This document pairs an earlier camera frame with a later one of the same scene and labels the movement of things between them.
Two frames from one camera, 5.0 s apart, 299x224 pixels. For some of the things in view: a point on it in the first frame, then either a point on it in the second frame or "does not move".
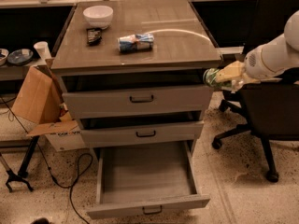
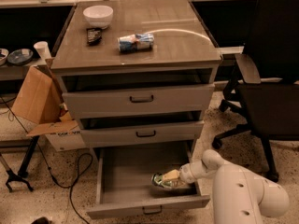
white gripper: [256, 66] to [186, 174]
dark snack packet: [93, 36] does not move
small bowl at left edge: [4, 56] does not move
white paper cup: [42, 48] does not move
